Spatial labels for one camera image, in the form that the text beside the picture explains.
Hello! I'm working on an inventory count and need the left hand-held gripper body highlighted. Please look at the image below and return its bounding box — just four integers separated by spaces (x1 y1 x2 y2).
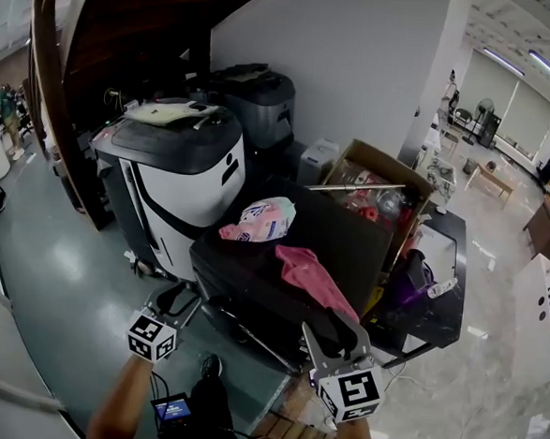
125 278 204 367

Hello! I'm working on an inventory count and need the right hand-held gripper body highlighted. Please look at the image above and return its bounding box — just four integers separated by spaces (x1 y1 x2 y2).
294 309 392 428

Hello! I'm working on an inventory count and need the black washing machine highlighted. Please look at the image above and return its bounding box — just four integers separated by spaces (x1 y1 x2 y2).
182 168 399 378

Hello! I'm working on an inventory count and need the person's left forearm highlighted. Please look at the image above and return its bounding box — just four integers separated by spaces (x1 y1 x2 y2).
84 352 156 439

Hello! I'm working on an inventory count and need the white and black robot machine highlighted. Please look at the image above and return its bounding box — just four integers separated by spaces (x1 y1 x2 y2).
82 92 252 284

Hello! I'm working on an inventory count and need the white sheet on robot machine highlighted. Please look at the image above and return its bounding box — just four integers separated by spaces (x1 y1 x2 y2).
123 95 222 132

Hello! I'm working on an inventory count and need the grey and black machine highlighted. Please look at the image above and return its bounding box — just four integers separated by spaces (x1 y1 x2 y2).
203 60 300 154

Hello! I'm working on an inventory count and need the pink cloth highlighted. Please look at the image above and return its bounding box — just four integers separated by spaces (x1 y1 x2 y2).
269 244 365 325

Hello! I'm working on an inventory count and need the person's black shoe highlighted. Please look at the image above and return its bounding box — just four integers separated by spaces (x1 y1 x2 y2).
197 351 225 381

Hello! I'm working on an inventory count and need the small black screen device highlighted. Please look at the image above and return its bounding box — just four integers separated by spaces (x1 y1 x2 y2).
148 390 194 428

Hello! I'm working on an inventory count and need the black glossy table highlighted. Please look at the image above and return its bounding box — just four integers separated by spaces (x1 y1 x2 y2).
361 205 473 374

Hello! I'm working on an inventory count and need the person's leg in black trousers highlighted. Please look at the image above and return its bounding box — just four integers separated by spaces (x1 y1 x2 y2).
159 373 246 439

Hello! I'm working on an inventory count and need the white plastic bottle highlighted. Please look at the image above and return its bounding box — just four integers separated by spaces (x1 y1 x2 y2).
425 275 460 301

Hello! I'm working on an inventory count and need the pink and white plastic packet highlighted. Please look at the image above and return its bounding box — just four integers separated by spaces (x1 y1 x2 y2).
217 191 299 246

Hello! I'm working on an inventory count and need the silver metal pipe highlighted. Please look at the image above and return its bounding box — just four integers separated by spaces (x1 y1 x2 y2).
303 177 407 198

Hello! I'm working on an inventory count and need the brown cardboard box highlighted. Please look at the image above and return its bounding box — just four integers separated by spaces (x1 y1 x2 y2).
315 136 440 277

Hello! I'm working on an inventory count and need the small white appliance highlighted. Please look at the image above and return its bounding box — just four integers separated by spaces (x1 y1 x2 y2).
297 137 342 187

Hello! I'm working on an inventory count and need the white counter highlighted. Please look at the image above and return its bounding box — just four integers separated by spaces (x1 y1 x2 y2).
506 250 550 391

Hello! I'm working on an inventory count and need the light wooden low table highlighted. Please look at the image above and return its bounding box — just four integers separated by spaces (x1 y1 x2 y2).
462 160 520 204

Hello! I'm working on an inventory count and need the brown wooden desk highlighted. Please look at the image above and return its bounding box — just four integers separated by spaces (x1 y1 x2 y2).
519 196 550 263

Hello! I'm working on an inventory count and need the black standing fan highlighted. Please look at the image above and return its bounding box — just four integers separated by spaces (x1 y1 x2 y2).
461 95 497 148

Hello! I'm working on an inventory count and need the black office chair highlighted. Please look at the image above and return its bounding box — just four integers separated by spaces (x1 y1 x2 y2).
534 155 550 186

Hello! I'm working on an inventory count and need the dark wooden staircase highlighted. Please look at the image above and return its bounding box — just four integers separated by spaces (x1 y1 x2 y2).
14 0 285 243

